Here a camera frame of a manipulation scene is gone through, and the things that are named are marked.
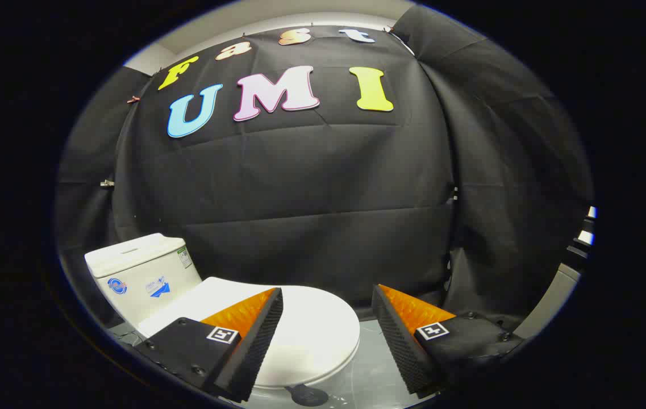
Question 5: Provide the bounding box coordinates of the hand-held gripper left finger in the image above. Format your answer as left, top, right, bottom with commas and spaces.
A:
134, 287, 284, 403

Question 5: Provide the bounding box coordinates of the grey panel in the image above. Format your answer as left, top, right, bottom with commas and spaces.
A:
513, 263, 582, 339

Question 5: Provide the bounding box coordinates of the white toilet lid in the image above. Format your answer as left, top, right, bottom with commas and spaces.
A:
138, 277, 361, 407

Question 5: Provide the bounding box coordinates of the black backdrop cloth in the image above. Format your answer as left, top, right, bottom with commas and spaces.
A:
55, 5, 594, 341

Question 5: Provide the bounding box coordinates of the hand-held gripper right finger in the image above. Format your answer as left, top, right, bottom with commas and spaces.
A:
371, 283, 527, 398

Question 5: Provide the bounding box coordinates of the white black striped object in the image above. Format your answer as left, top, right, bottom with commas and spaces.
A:
568, 206, 598, 269

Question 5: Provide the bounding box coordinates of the white ceramic toilet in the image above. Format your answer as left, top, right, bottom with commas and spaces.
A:
84, 233, 361, 398

